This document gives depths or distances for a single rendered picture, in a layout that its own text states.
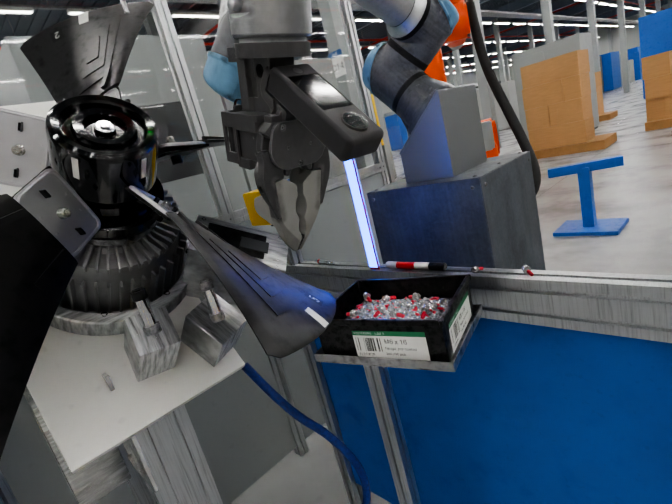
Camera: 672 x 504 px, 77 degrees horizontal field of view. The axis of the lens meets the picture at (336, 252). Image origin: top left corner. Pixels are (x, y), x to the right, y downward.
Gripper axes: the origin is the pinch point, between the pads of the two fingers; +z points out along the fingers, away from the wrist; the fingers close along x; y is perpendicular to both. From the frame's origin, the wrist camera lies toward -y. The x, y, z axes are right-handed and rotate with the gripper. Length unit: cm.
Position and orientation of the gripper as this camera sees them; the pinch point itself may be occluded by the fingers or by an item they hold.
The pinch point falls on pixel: (300, 241)
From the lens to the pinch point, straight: 47.2
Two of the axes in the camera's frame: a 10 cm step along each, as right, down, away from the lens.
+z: 0.2, 9.0, 4.4
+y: -7.2, -2.9, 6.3
